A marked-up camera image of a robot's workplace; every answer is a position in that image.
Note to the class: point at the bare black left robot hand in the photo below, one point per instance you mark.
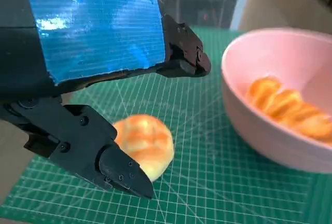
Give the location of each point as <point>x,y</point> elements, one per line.
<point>77,27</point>

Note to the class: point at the round toy bread bun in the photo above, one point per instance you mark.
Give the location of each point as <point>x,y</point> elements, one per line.
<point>147,143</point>

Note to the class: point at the pink bowl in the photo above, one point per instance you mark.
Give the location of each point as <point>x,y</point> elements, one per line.
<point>259,141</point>

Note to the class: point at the long twisted toy bread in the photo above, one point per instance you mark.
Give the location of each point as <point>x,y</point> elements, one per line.
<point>280,102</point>

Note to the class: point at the white mesh cabinet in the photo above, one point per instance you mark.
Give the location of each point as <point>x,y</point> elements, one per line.
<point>207,1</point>

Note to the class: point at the green cutting mat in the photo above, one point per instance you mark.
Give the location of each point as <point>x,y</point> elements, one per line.
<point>207,195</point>

